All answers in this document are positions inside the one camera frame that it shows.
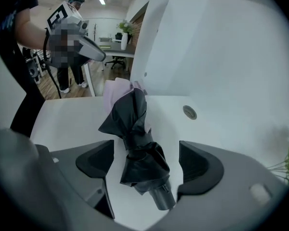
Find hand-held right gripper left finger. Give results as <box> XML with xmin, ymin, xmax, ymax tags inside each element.
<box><xmin>36</xmin><ymin>140</ymin><xmax>116</xmax><ymax>218</ymax></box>

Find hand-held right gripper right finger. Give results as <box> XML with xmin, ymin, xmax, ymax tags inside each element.
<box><xmin>154</xmin><ymin>140</ymin><xmax>289</xmax><ymax>231</ymax></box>

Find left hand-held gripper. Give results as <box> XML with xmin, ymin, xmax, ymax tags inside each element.
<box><xmin>47</xmin><ymin>1</ymin><xmax>106</xmax><ymax>68</ymax></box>

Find black and pink umbrella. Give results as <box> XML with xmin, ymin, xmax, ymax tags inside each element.
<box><xmin>98</xmin><ymin>77</ymin><xmax>176</xmax><ymax>211</ymax></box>

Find person's left forearm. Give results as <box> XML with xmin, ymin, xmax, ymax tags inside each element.
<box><xmin>16</xmin><ymin>7</ymin><xmax>51</xmax><ymax>51</ymax></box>

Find small white desk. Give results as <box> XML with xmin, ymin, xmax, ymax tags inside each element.
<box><xmin>98</xmin><ymin>37</ymin><xmax>116</xmax><ymax>45</ymax></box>

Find dark desk with white legs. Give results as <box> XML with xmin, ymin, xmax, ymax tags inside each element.
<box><xmin>84</xmin><ymin>43</ymin><xmax>135</xmax><ymax>97</ymax></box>

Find white vase with flowers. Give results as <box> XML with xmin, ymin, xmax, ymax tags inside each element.
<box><xmin>117</xmin><ymin>20</ymin><xmax>135</xmax><ymax>51</ymax></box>

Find white table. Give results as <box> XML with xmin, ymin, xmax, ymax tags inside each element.
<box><xmin>30</xmin><ymin>95</ymin><xmax>289</xmax><ymax>228</ymax></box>

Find white shelf rack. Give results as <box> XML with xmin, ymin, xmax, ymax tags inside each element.
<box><xmin>23</xmin><ymin>49</ymin><xmax>43</xmax><ymax>85</ymax></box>

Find person's black trousers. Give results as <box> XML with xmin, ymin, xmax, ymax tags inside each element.
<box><xmin>0</xmin><ymin>39</ymin><xmax>47</xmax><ymax>138</ymax></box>

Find left hand-held gripper black cable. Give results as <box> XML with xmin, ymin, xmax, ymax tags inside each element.
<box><xmin>42</xmin><ymin>29</ymin><xmax>63</xmax><ymax>99</ymax></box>

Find round metal cable grommet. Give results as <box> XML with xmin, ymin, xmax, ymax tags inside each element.
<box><xmin>182</xmin><ymin>104</ymin><xmax>197</xmax><ymax>120</ymax></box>

